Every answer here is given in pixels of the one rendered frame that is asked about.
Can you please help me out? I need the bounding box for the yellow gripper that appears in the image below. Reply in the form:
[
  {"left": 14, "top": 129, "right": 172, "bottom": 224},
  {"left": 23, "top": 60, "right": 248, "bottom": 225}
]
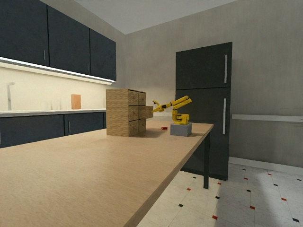
[{"left": 151, "top": 100, "right": 164, "bottom": 113}]

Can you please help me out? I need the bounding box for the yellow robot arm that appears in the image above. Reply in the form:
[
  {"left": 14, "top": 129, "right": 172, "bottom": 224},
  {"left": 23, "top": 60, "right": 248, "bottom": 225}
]
[{"left": 161, "top": 96, "right": 191, "bottom": 125}]

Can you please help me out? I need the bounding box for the wooden drawer front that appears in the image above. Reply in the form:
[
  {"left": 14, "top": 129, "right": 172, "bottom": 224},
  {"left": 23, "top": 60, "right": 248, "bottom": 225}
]
[
  {"left": 129, "top": 120, "right": 138, "bottom": 136},
  {"left": 129, "top": 90, "right": 138, "bottom": 105},
  {"left": 138, "top": 106, "right": 153, "bottom": 119},
  {"left": 138, "top": 119, "right": 145, "bottom": 132},
  {"left": 129, "top": 106, "right": 138, "bottom": 120},
  {"left": 138, "top": 92, "right": 145, "bottom": 105}
]

